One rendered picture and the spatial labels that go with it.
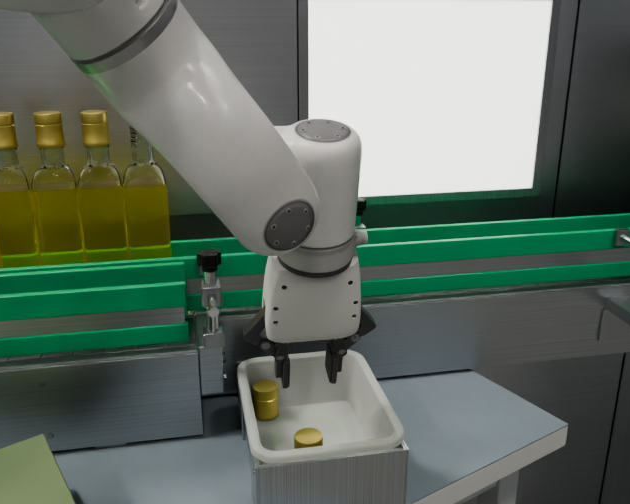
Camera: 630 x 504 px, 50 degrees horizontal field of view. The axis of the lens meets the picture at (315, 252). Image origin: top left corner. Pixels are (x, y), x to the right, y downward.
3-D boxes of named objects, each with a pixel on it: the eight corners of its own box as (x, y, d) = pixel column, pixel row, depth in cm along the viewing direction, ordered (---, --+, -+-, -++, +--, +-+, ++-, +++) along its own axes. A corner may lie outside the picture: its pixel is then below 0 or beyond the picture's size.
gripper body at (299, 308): (356, 222, 70) (348, 305, 77) (259, 227, 68) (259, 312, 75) (374, 262, 64) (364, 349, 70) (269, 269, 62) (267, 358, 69)
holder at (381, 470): (347, 385, 102) (348, 339, 99) (405, 507, 76) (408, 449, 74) (234, 397, 99) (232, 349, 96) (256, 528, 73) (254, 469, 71)
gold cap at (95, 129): (112, 142, 91) (108, 109, 89) (109, 146, 88) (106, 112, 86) (84, 142, 90) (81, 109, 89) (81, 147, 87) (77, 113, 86)
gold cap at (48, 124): (67, 143, 90) (63, 110, 88) (63, 148, 87) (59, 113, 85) (39, 144, 89) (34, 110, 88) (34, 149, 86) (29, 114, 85)
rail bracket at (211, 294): (220, 308, 96) (215, 225, 91) (229, 365, 80) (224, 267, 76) (198, 310, 95) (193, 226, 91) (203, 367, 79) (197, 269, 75)
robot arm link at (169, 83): (56, 41, 49) (211, 215, 64) (104, 102, 40) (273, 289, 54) (145, -32, 49) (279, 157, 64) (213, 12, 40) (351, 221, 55)
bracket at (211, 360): (223, 358, 96) (221, 314, 94) (229, 392, 87) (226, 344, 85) (198, 360, 95) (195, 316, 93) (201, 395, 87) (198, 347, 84)
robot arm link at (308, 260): (358, 206, 69) (356, 229, 71) (273, 210, 68) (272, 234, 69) (377, 246, 63) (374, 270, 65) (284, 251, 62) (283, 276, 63)
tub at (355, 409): (357, 400, 97) (359, 346, 94) (408, 505, 76) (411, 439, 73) (237, 414, 93) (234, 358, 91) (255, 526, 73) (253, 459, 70)
